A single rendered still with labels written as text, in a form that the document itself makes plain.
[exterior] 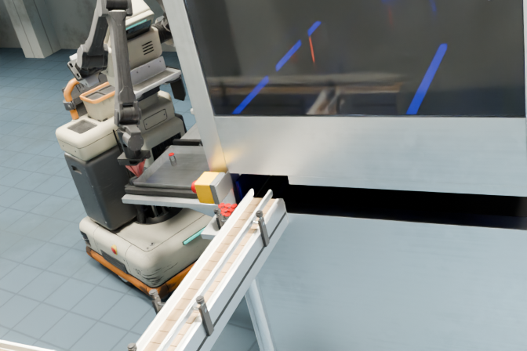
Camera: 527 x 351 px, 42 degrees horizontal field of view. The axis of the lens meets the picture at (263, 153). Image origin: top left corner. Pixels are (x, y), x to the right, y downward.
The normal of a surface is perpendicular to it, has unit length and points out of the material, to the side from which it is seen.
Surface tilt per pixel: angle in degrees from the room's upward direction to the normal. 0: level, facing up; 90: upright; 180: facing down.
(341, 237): 90
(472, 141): 90
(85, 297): 0
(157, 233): 0
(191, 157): 0
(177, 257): 90
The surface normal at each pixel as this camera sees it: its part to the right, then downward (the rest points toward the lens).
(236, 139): -0.39, 0.51
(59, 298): -0.20, -0.86
